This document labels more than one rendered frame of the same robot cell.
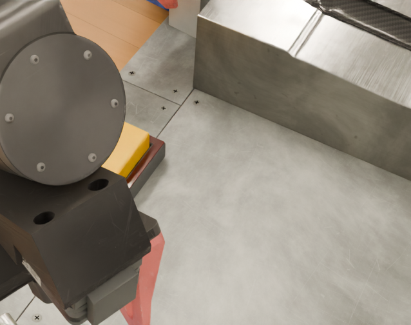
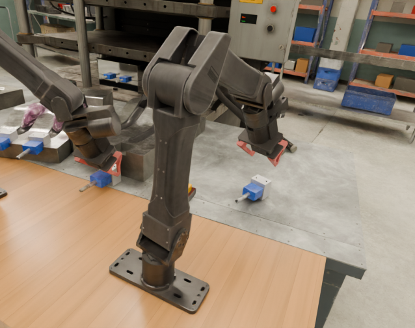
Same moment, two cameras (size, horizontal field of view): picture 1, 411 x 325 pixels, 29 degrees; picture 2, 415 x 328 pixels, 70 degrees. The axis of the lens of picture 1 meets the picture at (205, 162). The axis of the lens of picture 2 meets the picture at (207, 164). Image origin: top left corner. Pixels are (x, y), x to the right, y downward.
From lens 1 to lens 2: 0.90 m
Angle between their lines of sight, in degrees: 71
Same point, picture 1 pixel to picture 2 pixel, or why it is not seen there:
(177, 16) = (115, 179)
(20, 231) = (285, 101)
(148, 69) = (134, 189)
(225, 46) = (148, 159)
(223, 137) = not seen: hidden behind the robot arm
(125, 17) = (106, 195)
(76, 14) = (102, 206)
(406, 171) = not seen: hidden behind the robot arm
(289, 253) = (200, 170)
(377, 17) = (141, 136)
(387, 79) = not seen: hidden behind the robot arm
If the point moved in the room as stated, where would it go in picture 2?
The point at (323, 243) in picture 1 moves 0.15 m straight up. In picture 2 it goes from (196, 166) to (199, 125)
